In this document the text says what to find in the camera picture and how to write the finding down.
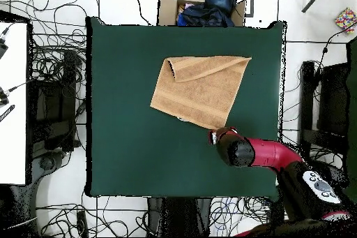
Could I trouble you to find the orange terry towel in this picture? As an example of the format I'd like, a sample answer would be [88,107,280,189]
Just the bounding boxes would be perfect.
[149,55,252,131]

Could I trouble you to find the dark green table cloth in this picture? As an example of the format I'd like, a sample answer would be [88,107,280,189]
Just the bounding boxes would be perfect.
[86,17,287,201]

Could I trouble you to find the dark blue clothes pile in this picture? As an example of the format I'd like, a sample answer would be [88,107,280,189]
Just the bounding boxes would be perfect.
[176,0,238,27]

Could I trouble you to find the cardboard box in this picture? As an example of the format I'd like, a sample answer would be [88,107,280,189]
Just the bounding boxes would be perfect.
[157,0,248,27]

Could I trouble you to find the green covered side table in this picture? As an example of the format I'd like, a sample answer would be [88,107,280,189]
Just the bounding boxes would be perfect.
[341,36,357,204]

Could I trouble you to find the black power strip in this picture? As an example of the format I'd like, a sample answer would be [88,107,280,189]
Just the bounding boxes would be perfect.
[76,209,89,237]

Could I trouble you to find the black equipment stand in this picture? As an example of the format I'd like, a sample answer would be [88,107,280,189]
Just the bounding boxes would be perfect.
[27,50,83,152]

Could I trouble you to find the multicoloured dotted cloth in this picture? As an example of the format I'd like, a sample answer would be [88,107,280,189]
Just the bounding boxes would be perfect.
[334,7,357,35]

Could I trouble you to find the white side table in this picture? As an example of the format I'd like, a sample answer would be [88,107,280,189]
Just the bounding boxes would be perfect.
[0,21,29,186]

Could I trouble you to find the black cable tangle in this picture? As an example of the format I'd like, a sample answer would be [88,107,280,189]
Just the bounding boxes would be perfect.
[208,196,273,237]

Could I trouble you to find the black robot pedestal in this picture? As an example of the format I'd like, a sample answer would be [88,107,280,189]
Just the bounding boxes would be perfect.
[147,197,213,237]

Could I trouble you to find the black floor frame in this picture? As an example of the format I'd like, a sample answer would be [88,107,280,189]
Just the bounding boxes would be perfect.
[298,60,349,161]

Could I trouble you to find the black device with cable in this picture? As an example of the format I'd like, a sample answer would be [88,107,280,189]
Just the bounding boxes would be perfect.
[0,80,34,107]

